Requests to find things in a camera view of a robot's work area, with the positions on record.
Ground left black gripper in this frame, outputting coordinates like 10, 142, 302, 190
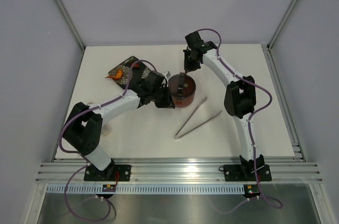
151, 84, 175, 109

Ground toy red sausage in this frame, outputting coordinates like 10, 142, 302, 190
130, 61, 140, 69

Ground grey transparent lid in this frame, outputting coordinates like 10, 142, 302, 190
168, 73, 197, 100

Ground red steel lunch box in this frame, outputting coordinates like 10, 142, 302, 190
168, 73, 197, 108

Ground metal food tongs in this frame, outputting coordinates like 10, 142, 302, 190
174, 97, 223, 140

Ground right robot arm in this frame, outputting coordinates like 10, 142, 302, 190
183, 31, 265, 181

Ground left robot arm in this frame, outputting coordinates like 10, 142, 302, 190
60, 70, 175, 181

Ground black square plate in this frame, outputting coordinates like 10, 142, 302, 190
108, 56, 151, 89

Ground clear plastic cutlery case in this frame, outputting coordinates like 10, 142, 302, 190
87, 101, 112, 137

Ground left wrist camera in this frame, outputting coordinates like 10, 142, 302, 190
163, 71, 172, 79

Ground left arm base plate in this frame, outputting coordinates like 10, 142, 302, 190
84, 164, 132, 182

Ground left frame post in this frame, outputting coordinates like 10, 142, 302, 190
53, 0, 86, 53

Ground frame post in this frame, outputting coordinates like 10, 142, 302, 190
53, 0, 86, 53
267, 0, 301, 51

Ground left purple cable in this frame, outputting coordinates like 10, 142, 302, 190
57, 60, 158, 220

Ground purple cable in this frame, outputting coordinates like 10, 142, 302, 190
198, 28, 283, 213
57, 60, 158, 220

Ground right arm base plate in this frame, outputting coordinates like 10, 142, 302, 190
218, 164, 272, 182

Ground right frame post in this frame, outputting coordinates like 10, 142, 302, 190
267, 0, 301, 51

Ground slotted white cable duct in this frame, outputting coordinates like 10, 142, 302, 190
47, 184, 245, 195

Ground right side aluminium rail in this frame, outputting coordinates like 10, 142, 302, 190
261, 44, 308, 162

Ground aluminium rail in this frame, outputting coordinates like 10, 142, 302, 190
261, 44, 308, 162
35, 158, 323, 184

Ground aluminium front rail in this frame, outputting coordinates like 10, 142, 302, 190
35, 158, 323, 184

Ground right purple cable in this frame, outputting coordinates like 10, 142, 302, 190
198, 28, 283, 213

